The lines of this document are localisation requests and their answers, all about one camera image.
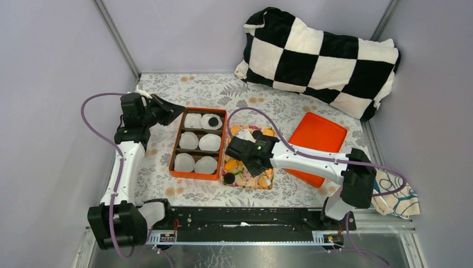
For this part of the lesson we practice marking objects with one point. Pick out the black white checkered blanket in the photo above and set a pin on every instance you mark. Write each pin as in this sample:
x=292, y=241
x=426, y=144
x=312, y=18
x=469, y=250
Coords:
x=346, y=72

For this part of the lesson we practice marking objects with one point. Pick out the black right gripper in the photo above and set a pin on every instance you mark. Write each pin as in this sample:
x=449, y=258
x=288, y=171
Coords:
x=253, y=172

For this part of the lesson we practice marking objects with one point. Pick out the white blue patterned cloth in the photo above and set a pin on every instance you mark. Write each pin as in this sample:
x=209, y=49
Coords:
x=402, y=204

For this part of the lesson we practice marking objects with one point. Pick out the orange jam cookie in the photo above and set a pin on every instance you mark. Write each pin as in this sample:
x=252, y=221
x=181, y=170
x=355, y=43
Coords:
x=230, y=165

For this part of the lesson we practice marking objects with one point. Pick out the orange box lid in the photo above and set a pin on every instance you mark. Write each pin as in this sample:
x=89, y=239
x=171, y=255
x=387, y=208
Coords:
x=318, y=133

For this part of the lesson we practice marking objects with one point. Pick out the floral cookie tray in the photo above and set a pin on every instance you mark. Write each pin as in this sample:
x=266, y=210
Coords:
x=243, y=179

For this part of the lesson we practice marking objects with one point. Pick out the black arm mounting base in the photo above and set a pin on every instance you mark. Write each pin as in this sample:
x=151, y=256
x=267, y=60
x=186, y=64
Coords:
x=246, y=225

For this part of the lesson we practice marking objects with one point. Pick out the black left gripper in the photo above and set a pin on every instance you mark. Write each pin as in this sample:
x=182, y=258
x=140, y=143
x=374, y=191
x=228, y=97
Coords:
x=170, y=110

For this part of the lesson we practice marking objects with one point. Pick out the orange cookie box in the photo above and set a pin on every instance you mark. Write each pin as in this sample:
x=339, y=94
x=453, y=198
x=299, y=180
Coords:
x=198, y=149

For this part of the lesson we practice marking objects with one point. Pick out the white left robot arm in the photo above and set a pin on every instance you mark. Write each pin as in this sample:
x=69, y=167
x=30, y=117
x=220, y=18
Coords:
x=117, y=222

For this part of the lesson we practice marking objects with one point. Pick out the floral table mat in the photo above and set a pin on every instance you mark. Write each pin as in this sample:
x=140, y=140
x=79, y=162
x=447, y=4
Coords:
x=249, y=105

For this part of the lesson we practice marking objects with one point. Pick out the black sandwich cookie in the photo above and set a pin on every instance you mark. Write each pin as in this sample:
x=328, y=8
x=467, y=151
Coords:
x=256, y=134
x=213, y=122
x=229, y=178

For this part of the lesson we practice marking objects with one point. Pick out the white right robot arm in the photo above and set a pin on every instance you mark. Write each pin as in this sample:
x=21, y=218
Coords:
x=353, y=172

